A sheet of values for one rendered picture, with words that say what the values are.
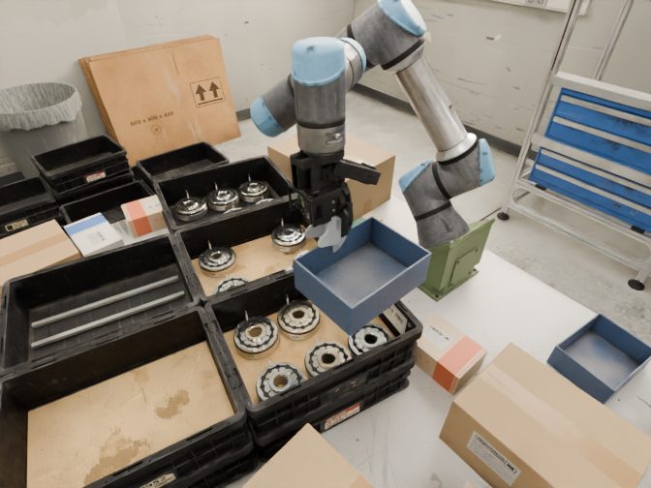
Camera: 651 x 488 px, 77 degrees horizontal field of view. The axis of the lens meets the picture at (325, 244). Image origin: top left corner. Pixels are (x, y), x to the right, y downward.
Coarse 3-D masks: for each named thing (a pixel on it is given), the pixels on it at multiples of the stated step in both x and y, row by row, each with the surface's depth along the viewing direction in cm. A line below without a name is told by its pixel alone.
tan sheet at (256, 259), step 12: (264, 240) 125; (312, 240) 125; (240, 252) 121; (252, 252) 121; (264, 252) 121; (276, 252) 121; (240, 264) 116; (252, 264) 116; (264, 264) 116; (276, 264) 116; (288, 264) 116; (204, 276) 113; (228, 276) 113; (240, 276) 113; (252, 276) 113; (204, 288) 109
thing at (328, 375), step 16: (256, 288) 96; (208, 304) 92; (400, 304) 92; (416, 320) 88; (400, 336) 85; (416, 336) 86; (224, 352) 82; (368, 352) 82; (384, 352) 83; (336, 368) 80; (352, 368) 80; (240, 384) 78; (304, 384) 76; (320, 384) 78; (272, 400) 74; (288, 400) 75; (256, 416) 73
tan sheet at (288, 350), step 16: (224, 336) 97; (256, 336) 97; (320, 336) 97; (336, 336) 97; (272, 352) 94; (288, 352) 94; (304, 352) 94; (240, 368) 90; (256, 368) 90; (304, 368) 90; (256, 400) 85
